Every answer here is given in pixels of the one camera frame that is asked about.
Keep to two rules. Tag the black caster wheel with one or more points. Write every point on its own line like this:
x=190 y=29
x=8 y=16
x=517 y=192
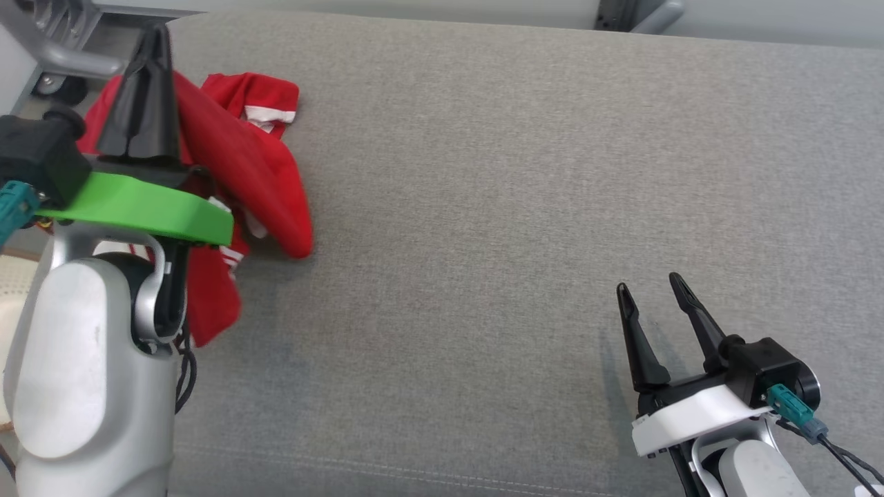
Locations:
x=59 y=88

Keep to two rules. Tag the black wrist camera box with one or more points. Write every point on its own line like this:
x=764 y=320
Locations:
x=766 y=366
x=41 y=159

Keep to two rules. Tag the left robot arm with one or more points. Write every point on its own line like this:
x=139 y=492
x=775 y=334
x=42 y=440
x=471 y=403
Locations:
x=76 y=359

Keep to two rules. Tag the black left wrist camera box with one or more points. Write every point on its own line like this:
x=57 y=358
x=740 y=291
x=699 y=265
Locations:
x=41 y=159

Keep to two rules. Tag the red basketball jersey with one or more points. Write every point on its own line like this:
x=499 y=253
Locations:
x=262 y=179

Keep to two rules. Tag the grey metal cart frame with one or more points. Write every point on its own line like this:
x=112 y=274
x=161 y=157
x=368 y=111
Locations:
x=69 y=62

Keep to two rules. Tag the grey fabric sofa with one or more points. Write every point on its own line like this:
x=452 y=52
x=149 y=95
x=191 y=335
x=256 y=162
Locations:
x=483 y=207

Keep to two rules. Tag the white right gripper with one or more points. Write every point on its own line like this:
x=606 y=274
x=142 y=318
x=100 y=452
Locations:
x=697 y=414

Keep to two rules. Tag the beige textured cloth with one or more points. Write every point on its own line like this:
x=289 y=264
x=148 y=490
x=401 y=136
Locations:
x=14 y=310

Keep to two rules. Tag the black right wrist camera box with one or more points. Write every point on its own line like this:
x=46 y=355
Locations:
x=766 y=366

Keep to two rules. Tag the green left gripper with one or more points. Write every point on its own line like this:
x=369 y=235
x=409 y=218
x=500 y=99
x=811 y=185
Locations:
x=138 y=203

